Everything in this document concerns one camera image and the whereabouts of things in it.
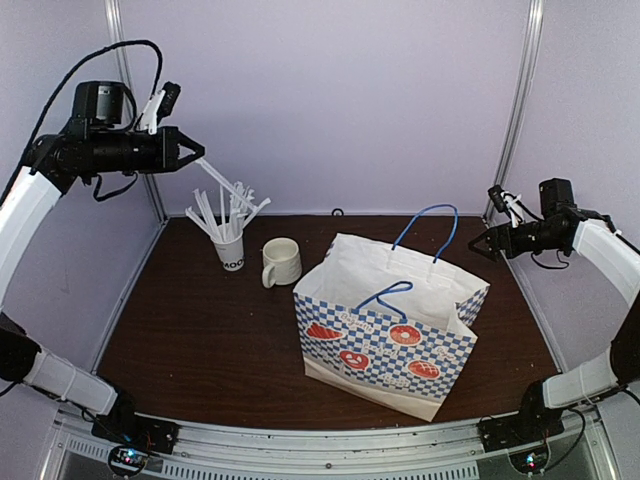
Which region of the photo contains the blue checkered paper bag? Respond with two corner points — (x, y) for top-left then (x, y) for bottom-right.
(293, 233), (490, 421)

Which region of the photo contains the white paper cup with straws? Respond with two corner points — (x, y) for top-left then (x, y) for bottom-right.
(211, 226), (245, 272)

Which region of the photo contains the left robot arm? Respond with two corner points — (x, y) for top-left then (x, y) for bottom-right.
(1, 81), (205, 444)

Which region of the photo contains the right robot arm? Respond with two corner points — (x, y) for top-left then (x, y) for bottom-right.
(468, 178), (639, 442)

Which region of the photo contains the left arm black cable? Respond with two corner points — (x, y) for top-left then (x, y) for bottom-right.
(0, 39), (165, 201)

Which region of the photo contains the aluminium front rail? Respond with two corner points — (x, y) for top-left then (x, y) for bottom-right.
(49, 394), (616, 480)

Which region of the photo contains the white ceramic mug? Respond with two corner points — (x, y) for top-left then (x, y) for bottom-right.
(262, 237), (302, 288)

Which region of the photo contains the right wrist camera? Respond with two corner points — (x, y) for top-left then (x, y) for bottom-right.
(488, 185), (525, 227)

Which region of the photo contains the left aluminium post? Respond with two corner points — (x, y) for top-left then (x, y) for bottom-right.
(104, 0), (167, 225)

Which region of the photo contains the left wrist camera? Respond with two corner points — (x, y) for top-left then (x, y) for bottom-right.
(134, 82), (181, 135)

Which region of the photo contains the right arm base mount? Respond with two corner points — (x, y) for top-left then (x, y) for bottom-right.
(477, 414), (564, 477)

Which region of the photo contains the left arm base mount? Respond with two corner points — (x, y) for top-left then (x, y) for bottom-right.
(84, 413), (180, 479)

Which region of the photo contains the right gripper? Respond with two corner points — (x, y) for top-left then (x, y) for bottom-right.
(469, 219), (566, 262)

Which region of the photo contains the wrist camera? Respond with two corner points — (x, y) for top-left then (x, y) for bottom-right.
(134, 82), (181, 135)
(488, 185), (525, 227)

